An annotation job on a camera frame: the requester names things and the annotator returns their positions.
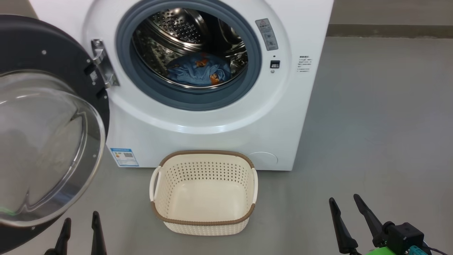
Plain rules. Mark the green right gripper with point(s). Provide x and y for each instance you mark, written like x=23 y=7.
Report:
x=385 y=252

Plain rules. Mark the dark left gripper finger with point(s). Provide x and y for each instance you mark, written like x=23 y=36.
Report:
x=63 y=241
x=98 y=241

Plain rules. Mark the black round glass washer door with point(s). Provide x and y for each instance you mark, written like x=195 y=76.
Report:
x=35 y=46

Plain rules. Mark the white front-load washing machine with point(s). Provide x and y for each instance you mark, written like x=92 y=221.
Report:
x=212 y=138

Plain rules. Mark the metal door hinge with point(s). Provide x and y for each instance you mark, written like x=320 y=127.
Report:
x=104 y=63

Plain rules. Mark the black door latch slot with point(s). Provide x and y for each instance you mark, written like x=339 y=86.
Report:
x=275 y=64

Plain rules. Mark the blue energy label sticker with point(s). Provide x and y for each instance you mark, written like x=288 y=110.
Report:
x=124 y=157

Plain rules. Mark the cream perforated laundry basket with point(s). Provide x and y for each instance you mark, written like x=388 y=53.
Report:
x=205 y=198

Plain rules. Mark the round white filter cover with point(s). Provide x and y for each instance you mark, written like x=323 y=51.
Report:
x=262 y=159

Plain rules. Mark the small printed text label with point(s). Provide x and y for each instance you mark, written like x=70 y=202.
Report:
x=304 y=63

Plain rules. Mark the grey warning sticker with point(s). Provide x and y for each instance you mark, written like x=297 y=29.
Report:
x=267 y=34

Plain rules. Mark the perforated steel drum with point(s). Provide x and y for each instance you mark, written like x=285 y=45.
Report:
x=170 y=32

